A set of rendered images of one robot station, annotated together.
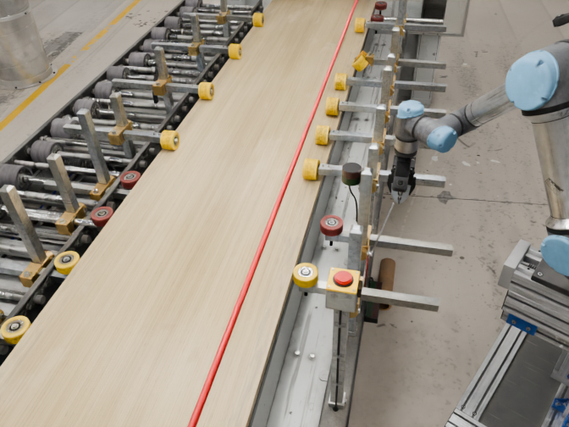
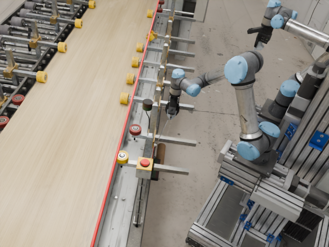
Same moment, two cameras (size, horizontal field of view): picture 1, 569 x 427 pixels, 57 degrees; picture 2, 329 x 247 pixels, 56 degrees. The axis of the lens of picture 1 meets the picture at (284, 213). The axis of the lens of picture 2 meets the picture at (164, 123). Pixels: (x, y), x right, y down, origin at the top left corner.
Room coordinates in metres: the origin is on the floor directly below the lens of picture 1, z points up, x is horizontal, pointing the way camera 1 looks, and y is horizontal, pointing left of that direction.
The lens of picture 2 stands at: (-0.08, 0.08, 2.31)
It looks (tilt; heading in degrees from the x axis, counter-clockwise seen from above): 42 degrees down; 343
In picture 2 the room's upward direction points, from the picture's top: 10 degrees clockwise
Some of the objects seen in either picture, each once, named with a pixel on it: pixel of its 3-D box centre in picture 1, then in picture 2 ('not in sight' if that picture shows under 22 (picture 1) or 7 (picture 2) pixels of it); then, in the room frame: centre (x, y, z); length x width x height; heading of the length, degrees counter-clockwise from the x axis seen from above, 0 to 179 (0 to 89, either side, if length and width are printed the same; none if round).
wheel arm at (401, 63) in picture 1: (409, 63); (176, 39); (2.54, -0.67, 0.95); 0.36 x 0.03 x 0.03; 75
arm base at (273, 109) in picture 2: not in sight; (281, 106); (1.36, -1.15, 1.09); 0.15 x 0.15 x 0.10
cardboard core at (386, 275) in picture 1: (385, 283); (160, 156); (1.86, -0.51, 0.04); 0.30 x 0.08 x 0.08; 165
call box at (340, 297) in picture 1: (342, 291); (144, 168); (0.82, -0.13, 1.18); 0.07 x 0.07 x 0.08; 75
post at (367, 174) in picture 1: (362, 227); (152, 132); (1.31, -0.26, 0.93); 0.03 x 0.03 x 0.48; 75
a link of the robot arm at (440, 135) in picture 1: (439, 132); (192, 86); (1.32, -0.46, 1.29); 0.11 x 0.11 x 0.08; 33
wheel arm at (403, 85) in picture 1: (391, 84); (167, 50); (2.31, -0.54, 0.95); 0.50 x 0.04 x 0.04; 75
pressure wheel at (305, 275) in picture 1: (306, 282); (121, 160); (1.15, -0.06, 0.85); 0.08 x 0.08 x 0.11
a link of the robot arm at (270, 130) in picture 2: not in sight; (266, 135); (0.98, -0.82, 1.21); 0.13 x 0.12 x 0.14; 123
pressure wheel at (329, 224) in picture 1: (331, 233); (134, 133); (1.38, -0.16, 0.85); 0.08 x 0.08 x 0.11
